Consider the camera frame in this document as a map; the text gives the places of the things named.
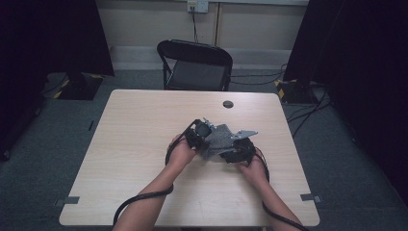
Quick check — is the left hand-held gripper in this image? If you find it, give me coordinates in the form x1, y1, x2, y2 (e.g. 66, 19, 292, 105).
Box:
185, 117, 216, 151

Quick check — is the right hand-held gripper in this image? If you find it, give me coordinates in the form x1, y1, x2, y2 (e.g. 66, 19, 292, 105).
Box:
220, 129, 259, 164

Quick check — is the gray terry cloth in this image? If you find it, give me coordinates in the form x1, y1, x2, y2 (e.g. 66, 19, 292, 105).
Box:
200, 123, 244, 162

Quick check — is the person's right hand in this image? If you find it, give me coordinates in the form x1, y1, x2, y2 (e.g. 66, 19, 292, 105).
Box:
237, 153, 269, 191

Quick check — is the person's left hand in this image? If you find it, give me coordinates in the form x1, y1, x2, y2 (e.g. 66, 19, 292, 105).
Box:
166, 134, 197, 174

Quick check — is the black folding chair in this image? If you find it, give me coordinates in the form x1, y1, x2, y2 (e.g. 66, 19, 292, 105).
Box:
156, 38, 234, 91

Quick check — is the black stand base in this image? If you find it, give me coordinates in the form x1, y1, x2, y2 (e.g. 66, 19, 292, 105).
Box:
57, 71, 104, 101
273, 78, 319, 105

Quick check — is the gray tape strip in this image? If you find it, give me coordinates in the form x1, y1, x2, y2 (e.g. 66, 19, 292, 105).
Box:
54, 195, 81, 207
300, 192, 322, 204

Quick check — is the black curtain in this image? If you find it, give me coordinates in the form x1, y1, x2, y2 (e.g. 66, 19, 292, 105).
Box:
282, 0, 408, 206
0, 0, 115, 162

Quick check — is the black floor cable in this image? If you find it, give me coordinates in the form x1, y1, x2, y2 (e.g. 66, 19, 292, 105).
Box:
230, 63, 288, 79
287, 88, 332, 139
230, 71, 284, 87

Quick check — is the right hand-held gripper black cable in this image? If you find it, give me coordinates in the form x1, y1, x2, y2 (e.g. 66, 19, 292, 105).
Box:
253, 146, 310, 231

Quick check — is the black wall socket cable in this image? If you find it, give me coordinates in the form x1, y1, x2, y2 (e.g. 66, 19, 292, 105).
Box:
191, 6, 199, 43

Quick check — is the white wall socket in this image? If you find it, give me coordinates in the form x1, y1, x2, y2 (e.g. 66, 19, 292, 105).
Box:
187, 0, 210, 13

